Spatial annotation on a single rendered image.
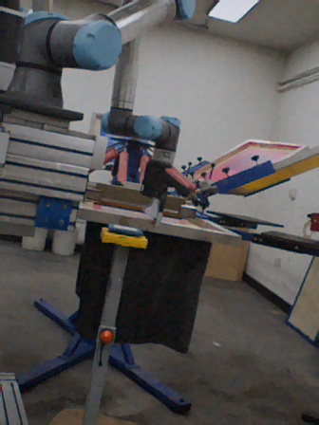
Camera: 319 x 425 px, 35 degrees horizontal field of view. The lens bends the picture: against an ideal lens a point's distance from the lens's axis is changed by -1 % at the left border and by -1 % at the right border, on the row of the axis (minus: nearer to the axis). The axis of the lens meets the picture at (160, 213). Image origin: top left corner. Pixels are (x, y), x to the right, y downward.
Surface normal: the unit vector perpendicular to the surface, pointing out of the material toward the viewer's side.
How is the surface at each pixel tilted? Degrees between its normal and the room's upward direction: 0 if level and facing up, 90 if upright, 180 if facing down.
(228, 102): 90
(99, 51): 94
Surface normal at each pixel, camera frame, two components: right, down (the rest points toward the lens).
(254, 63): 0.15, 0.11
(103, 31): 0.78, 0.27
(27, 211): 0.38, 0.15
